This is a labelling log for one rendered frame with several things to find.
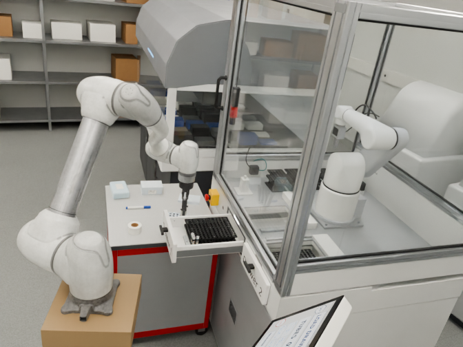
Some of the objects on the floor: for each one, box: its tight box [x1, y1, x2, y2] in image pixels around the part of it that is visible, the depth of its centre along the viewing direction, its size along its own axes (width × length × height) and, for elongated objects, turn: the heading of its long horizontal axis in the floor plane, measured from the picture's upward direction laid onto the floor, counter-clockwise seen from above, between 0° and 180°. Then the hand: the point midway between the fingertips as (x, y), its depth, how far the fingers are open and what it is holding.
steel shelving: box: [0, 0, 144, 132], centre depth 506 cm, size 363×49×200 cm, turn 100°
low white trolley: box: [105, 183, 218, 339], centre depth 250 cm, size 58×62×76 cm
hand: (183, 213), depth 219 cm, fingers closed, pressing on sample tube
